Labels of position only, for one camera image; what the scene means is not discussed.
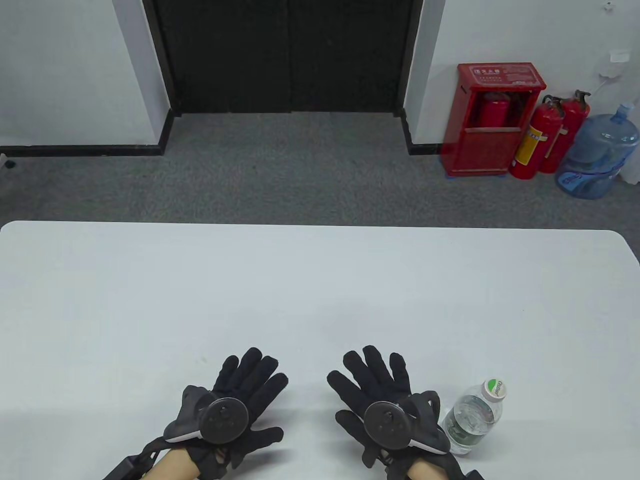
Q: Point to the clear mineral water bottle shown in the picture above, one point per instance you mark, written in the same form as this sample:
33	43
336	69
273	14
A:
470	417

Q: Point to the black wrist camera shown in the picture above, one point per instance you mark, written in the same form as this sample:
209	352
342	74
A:
474	475
122	470

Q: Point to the person's left hand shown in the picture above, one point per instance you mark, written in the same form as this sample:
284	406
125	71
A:
267	380

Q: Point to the white green bottle cap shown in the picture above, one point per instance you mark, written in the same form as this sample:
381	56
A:
494	391

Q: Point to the black double door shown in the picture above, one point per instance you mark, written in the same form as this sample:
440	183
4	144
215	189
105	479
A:
285	55

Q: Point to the person's right hand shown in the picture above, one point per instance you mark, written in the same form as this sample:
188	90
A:
377	377

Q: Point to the white wall socket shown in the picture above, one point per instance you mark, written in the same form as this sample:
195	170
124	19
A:
619	56

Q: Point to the red fire extinguisher cabinet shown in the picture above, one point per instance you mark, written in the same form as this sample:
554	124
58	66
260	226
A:
482	145

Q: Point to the red extinguisher inside cabinet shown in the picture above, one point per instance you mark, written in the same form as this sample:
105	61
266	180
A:
492	112

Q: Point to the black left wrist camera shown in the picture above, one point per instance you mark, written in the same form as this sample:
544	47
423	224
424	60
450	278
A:
122	470

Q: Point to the blue water jug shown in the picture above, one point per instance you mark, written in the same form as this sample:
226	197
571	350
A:
597	155

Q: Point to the person's left forearm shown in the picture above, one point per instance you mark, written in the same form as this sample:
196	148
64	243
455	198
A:
172	467

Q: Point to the red fire extinguisher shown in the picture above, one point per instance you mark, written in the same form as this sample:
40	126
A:
570	122

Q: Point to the black baseboard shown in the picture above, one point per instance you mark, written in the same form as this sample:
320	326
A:
422	148
85	149

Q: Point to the red extinguisher yellow label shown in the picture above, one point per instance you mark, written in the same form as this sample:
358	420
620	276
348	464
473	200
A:
537	135

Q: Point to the black left hand controller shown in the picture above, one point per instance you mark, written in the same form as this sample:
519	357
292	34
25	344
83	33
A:
223	420

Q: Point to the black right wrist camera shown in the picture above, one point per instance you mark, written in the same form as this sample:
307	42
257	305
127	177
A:
474	475

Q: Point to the person's right forearm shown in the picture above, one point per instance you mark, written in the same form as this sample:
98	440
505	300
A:
422	472

